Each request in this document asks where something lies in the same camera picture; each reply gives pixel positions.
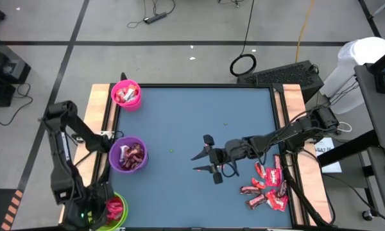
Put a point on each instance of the black caster wheel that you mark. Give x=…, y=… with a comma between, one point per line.
x=367, y=215

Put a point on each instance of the green plastic basket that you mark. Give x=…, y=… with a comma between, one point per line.
x=125, y=208

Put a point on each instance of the pink plastic basket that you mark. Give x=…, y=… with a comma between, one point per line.
x=134, y=106

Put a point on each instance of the large red candy packet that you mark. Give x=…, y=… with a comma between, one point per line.
x=277, y=202
x=273, y=176

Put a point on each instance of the wooden side board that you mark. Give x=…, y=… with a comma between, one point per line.
x=293, y=96
x=96, y=96

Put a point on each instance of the silver red candy packet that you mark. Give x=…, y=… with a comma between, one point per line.
x=129, y=93

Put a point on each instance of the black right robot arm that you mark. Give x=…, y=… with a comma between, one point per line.
x=292, y=131

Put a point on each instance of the white bagged bin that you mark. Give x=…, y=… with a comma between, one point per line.
x=362, y=51

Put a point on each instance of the small black mount bracket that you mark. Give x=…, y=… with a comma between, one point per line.
x=78, y=138

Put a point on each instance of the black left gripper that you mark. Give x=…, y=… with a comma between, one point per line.
x=93, y=205

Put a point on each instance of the grey desk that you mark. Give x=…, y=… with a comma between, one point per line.
x=381, y=115

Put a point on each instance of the purple plastic basket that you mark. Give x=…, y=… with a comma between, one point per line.
x=114, y=160

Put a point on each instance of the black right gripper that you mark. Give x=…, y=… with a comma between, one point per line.
x=234, y=150

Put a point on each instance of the black power strip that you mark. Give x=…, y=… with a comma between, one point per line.
x=155, y=18

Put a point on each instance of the black monitor pink screen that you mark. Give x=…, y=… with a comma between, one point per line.
x=380, y=85

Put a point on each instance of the brown candy bar packet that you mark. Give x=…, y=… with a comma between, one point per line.
x=139, y=162
x=277, y=161
x=138, y=148
x=133, y=156
x=256, y=201
x=282, y=189
x=127, y=164
x=250, y=190

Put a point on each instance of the black frame strut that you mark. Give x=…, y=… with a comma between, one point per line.
x=101, y=174
x=308, y=199

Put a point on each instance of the white silver candy packet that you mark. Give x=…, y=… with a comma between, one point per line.
x=123, y=150

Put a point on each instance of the orange candy packet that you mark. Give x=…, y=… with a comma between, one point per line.
x=259, y=183
x=119, y=95
x=134, y=88
x=260, y=169

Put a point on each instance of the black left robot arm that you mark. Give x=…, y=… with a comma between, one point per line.
x=62, y=160

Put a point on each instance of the white paper sheet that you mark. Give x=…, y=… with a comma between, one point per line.
x=332, y=165

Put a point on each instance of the grey chair leg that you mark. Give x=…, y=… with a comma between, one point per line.
x=381, y=8

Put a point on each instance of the black desk crossbar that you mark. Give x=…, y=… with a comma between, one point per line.
x=346, y=149

